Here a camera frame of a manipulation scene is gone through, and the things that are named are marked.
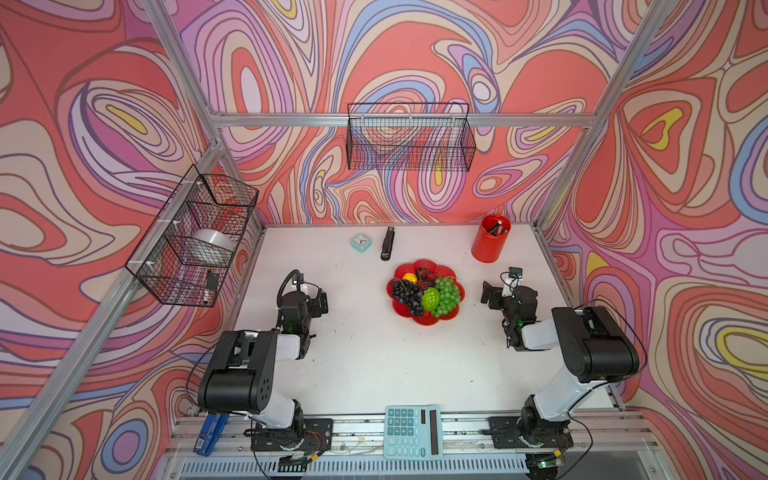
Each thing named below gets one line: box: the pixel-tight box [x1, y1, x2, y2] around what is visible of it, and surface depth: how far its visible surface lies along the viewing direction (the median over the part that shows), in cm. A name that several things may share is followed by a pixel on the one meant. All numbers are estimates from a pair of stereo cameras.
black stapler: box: [380, 226, 395, 261], surface depth 110 cm
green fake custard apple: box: [422, 287, 440, 313], surface depth 93 cm
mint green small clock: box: [351, 233, 372, 253], surface depth 113 cm
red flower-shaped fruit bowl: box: [387, 260, 465, 326], surface depth 95 cm
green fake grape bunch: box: [432, 276, 461, 318], surface depth 93 cm
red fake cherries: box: [416, 268, 437, 290], surface depth 98 cm
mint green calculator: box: [383, 404, 443, 461], surface depth 73 cm
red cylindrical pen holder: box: [471, 214, 512, 263], surface depth 107 cm
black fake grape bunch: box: [391, 278, 425, 316], surface depth 95 cm
